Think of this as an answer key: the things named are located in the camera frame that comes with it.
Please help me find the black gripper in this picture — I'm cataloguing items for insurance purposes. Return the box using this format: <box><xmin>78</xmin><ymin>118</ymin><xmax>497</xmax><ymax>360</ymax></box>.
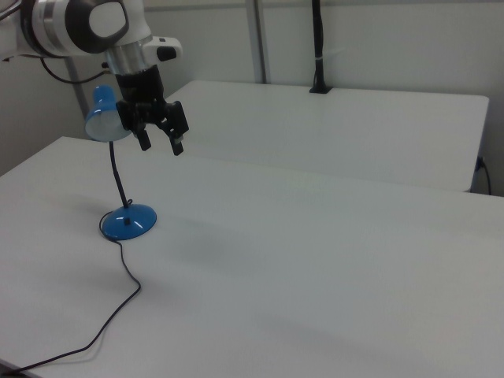
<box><xmin>115</xmin><ymin>65</ymin><xmax>191</xmax><ymax>157</ymax></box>

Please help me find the blue gooseneck desk lamp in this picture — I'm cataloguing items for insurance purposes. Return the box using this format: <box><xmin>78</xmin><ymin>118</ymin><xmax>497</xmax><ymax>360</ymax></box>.
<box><xmin>84</xmin><ymin>84</ymin><xmax>158</xmax><ymax>242</ymax></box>

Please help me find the grey partition post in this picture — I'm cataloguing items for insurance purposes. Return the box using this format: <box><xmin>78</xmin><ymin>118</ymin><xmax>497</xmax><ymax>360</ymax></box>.
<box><xmin>65</xmin><ymin>57</ymin><xmax>91</xmax><ymax>119</ymax></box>
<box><xmin>246</xmin><ymin>0</ymin><xmax>271</xmax><ymax>83</ymax></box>

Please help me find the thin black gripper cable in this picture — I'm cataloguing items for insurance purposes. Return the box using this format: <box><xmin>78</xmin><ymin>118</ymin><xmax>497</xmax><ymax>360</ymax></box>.
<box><xmin>39</xmin><ymin>57</ymin><xmax>111</xmax><ymax>84</ymax></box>

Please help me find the black lamp power cable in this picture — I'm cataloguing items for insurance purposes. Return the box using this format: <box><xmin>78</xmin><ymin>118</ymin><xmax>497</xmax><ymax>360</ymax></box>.
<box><xmin>0</xmin><ymin>239</ymin><xmax>142</xmax><ymax>377</ymax></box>

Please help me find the black camera pole with clamp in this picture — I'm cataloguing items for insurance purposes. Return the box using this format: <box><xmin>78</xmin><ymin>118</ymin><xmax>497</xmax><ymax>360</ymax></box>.
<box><xmin>309</xmin><ymin>0</ymin><xmax>334</xmax><ymax>95</ymax></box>

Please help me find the black cable with plug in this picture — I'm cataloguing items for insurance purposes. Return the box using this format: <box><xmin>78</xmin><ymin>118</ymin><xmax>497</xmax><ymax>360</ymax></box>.
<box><xmin>476</xmin><ymin>156</ymin><xmax>493</xmax><ymax>196</ymax></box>

